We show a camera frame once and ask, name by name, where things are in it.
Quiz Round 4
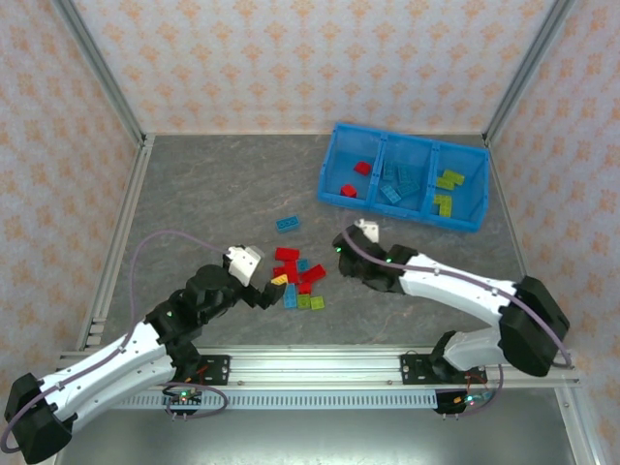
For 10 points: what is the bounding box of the blue three-compartment bin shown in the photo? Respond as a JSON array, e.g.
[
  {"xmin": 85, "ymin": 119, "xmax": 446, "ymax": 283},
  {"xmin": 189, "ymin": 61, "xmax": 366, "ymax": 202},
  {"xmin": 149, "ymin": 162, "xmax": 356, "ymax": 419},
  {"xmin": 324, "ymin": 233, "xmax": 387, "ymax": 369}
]
[{"xmin": 317, "ymin": 121, "xmax": 491, "ymax": 234}]

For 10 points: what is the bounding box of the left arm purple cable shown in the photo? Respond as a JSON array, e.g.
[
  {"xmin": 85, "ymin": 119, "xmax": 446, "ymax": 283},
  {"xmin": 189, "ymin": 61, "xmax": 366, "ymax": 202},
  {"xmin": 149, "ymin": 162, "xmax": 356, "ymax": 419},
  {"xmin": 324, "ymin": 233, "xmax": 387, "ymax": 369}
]
[{"xmin": 0, "ymin": 230, "xmax": 230, "ymax": 454}]

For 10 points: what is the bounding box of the brushed metal panel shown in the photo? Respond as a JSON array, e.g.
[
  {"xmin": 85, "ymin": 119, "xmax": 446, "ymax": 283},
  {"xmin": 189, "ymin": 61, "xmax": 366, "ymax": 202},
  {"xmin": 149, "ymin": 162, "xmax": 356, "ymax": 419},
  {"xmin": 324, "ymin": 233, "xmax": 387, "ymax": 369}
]
[{"xmin": 55, "ymin": 409, "xmax": 580, "ymax": 465}]

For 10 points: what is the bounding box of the slotted grey cable duct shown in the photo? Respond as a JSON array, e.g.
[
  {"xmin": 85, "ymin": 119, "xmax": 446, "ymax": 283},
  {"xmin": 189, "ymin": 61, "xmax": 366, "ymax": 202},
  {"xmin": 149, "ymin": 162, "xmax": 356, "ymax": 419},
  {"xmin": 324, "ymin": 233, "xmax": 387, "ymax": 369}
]
[{"xmin": 110, "ymin": 390, "xmax": 440, "ymax": 412}]

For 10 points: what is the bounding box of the aluminium frame post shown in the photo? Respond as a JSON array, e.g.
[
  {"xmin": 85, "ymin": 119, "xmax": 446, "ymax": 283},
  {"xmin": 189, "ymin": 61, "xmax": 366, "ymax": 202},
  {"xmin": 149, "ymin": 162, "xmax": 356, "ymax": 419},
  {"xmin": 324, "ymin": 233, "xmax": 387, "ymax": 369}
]
[
  {"xmin": 50, "ymin": 0, "xmax": 149, "ymax": 146},
  {"xmin": 482, "ymin": 0, "xmax": 581, "ymax": 146}
]

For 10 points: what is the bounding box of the aluminium table side rail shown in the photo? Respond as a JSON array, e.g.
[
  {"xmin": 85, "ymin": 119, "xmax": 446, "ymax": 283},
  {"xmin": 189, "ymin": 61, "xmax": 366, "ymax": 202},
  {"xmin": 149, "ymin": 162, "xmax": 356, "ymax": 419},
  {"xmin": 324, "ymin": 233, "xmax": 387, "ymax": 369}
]
[
  {"xmin": 76, "ymin": 134, "xmax": 156, "ymax": 351},
  {"xmin": 483, "ymin": 135, "xmax": 537, "ymax": 287}
]

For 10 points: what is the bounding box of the long aluminium mounting rail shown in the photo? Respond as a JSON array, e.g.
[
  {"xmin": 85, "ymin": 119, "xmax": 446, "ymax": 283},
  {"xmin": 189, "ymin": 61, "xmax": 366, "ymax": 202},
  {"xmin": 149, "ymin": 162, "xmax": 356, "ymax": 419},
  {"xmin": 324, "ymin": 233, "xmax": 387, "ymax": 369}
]
[{"xmin": 50, "ymin": 346, "xmax": 582, "ymax": 391}]

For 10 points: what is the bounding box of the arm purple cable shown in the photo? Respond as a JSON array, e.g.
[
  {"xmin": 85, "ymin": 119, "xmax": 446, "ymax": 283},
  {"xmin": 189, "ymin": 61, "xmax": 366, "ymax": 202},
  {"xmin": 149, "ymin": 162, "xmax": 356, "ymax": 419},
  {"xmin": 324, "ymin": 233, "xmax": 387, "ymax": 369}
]
[
  {"xmin": 0, "ymin": 230, "xmax": 230, "ymax": 454},
  {"xmin": 341, "ymin": 225, "xmax": 574, "ymax": 418}
]

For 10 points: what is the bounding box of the aluminium frame leg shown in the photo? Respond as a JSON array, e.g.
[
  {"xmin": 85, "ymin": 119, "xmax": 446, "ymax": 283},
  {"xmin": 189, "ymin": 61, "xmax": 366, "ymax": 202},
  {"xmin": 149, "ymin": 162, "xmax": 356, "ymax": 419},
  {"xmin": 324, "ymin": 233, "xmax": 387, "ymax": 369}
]
[{"xmin": 555, "ymin": 387, "xmax": 605, "ymax": 465}]

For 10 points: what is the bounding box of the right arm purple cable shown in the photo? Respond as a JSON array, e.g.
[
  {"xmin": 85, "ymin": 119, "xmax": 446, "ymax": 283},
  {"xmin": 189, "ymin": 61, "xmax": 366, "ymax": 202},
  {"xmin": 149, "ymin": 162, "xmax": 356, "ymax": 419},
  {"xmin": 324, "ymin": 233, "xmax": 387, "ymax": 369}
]
[{"xmin": 341, "ymin": 225, "xmax": 574, "ymax": 418}]

